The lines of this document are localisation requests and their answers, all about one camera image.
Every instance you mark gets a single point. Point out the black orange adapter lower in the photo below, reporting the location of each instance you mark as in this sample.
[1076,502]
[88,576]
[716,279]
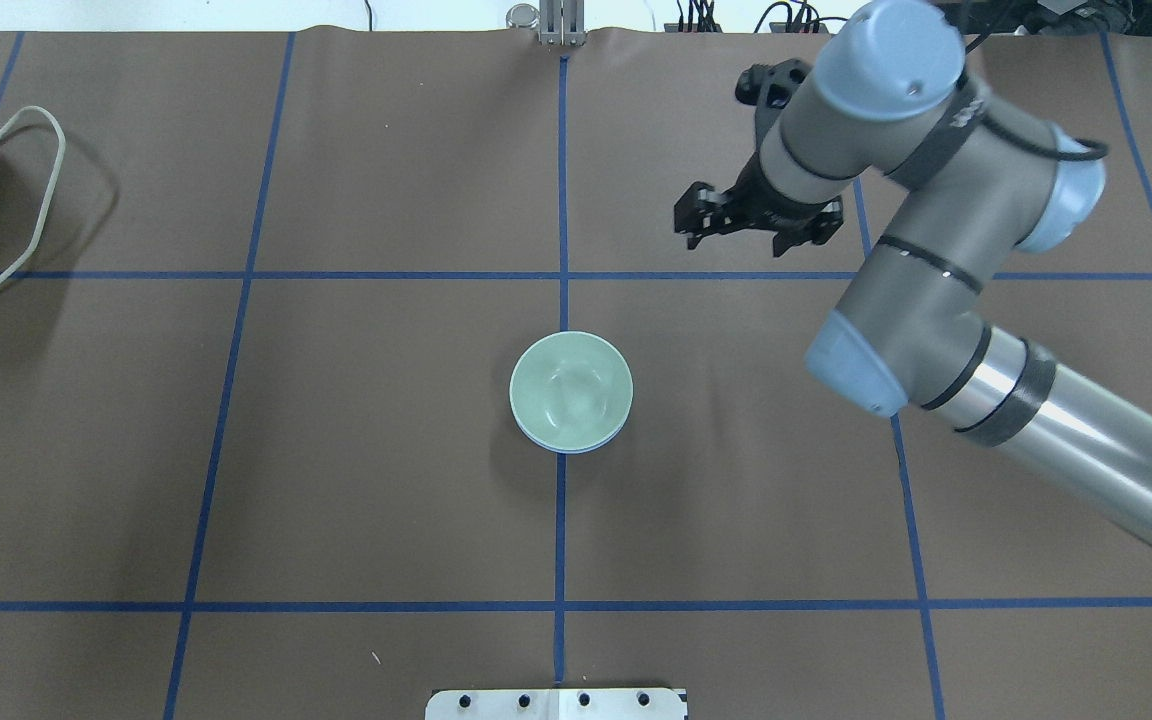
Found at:
[799,18]

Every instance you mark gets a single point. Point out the aluminium frame post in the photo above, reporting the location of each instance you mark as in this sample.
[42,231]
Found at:
[562,23]

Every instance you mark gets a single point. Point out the green bowl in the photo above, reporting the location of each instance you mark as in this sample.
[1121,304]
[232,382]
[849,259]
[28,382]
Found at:
[571,379]

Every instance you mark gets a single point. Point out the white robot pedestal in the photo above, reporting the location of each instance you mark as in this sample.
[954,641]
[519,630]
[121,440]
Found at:
[559,703]

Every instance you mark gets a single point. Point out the small metal cup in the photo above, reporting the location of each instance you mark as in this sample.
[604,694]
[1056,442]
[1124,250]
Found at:
[523,16]

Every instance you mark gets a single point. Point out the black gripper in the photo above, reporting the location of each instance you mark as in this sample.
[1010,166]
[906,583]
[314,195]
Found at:
[762,207]

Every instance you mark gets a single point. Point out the black laptop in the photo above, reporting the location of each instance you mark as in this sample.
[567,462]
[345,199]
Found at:
[1050,18]

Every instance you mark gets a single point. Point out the blue bowl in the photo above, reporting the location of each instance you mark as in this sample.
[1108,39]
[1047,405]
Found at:
[569,441]

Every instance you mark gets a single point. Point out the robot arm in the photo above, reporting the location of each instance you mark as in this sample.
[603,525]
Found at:
[892,92]

